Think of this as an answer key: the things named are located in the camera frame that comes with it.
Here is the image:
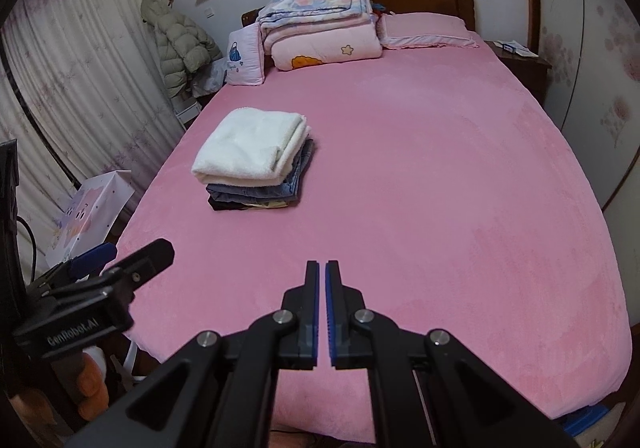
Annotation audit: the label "dark wooden nightstand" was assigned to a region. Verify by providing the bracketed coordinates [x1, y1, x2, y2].
[484, 39, 552, 102]

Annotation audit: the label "green puffer jacket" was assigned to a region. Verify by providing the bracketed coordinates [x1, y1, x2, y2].
[141, 0, 223, 99]

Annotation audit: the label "person's left hand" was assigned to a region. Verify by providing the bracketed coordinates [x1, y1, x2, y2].
[10, 348, 110, 424]

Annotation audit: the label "white storage box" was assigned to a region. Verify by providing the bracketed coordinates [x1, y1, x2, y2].
[175, 101, 201, 129]

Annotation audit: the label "black cable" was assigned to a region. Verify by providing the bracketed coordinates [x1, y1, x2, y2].
[17, 215, 38, 279]

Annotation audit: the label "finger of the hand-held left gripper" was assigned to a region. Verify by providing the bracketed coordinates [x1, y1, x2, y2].
[50, 243, 118, 279]
[102, 238, 176, 289]

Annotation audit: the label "folded pink quilt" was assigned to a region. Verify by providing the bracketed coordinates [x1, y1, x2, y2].
[267, 18, 383, 72]

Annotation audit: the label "black equipment stand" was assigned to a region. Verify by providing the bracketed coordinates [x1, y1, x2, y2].
[0, 138, 26, 399]

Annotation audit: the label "pink pillow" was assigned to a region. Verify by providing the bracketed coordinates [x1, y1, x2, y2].
[377, 12, 480, 50]

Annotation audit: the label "floral wardrobe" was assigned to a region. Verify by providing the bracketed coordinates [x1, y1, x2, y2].
[520, 0, 640, 214]

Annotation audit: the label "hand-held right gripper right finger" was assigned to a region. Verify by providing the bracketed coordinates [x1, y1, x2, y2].
[325, 259, 581, 448]

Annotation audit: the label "light printed cloth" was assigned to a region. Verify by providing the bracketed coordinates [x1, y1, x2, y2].
[192, 58, 226, 96]

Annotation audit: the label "white floral curtain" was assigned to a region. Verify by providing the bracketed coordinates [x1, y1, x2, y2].
[0, 0, 186, 229]

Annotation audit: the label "blue plastic box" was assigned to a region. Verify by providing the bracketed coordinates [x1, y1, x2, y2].
[565, 405, 608, 435]

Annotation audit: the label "pink bed with wooden headboard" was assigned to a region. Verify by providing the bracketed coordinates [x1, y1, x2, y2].
[117, 0, 631, 444]

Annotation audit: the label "white knit cardigan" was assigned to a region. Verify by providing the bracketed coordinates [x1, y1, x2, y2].
[191, 107, 311, 186]

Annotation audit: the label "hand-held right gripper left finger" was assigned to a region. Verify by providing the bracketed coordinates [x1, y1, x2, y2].
[65, 261, 321, 448]

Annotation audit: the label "folded dark garment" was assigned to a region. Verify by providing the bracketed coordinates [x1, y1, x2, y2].
[209, 195, 296, 212]

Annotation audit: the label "folded blue jeans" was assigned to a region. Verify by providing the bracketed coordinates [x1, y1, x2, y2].
[206, 138, 315, 201]

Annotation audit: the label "white printed gift bag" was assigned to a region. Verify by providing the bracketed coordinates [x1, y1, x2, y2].
[45, 171, 135, 269]

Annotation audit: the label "small pink cushion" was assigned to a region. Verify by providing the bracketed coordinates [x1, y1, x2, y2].
[224, 23, 266, 86]

